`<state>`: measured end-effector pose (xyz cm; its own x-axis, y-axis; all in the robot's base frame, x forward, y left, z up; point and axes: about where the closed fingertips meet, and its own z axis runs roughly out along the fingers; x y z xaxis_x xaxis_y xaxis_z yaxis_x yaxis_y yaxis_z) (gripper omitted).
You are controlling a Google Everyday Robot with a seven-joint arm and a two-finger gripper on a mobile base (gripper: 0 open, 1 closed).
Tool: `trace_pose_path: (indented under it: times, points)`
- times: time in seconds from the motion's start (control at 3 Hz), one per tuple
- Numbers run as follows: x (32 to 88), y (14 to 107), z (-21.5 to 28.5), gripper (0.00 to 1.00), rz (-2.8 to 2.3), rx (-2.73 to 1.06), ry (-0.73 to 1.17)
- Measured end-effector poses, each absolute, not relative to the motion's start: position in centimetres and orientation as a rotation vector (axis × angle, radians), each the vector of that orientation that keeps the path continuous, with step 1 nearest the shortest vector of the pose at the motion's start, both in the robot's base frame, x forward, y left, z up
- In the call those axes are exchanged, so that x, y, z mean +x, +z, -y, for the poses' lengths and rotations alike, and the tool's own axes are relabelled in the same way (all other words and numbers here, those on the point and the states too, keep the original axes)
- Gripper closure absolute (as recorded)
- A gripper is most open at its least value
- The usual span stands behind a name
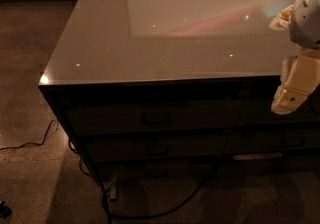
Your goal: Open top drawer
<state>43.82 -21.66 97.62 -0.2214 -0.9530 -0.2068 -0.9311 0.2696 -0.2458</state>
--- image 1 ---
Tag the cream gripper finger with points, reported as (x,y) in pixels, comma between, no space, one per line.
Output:
(300,76)

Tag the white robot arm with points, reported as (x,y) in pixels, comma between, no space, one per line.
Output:
(302,21)

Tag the black object on floor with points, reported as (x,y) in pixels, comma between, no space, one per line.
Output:
(5,211)

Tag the dark cabinet with glossy top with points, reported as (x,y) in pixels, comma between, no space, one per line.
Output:
(151,51)

